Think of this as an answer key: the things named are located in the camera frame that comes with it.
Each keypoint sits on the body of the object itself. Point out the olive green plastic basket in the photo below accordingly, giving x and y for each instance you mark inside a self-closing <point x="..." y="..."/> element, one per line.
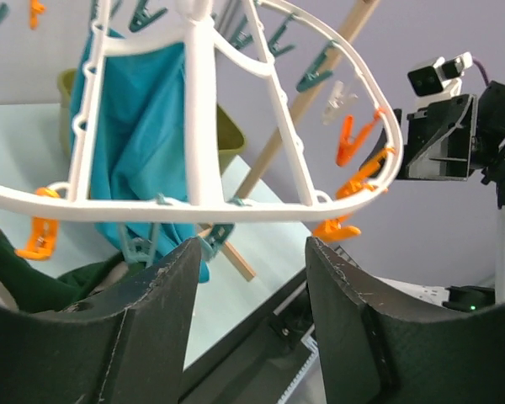
<point x="231" y="141"/>

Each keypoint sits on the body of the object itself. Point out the orange clothespin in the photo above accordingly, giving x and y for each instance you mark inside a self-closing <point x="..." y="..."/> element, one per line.
<point x="335" y="230"/>
<point x="348" y="145"/>
<point x="42" y="239"/>

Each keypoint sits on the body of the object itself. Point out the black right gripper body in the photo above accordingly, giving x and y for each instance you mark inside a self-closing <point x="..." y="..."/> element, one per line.
<point x="450" y="139"/>

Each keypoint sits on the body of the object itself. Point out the teal clothespin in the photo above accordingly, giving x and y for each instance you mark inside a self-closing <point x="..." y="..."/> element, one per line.
<point x="316" y="72"/>

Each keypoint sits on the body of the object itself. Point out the wooden drying rack frame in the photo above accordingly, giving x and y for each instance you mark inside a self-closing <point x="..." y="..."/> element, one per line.
<point x="349" y="29"/>

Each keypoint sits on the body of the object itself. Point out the white round clip hanger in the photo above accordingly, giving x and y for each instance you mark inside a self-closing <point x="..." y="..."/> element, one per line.
<point x="206" y="202"/>

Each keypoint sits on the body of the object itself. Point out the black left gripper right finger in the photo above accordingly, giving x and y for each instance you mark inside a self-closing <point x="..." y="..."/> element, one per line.
<point x="378" y="344"/>

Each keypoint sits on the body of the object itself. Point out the teal cloth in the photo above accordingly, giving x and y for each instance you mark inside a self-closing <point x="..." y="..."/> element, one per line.
<point x="139" y="151"/>

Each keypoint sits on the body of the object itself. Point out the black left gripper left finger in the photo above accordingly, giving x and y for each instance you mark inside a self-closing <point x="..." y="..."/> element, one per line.
<point x="124" y="345"/>

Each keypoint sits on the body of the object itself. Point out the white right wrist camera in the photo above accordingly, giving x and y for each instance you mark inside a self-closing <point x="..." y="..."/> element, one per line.
<point x="438" y="79"/>

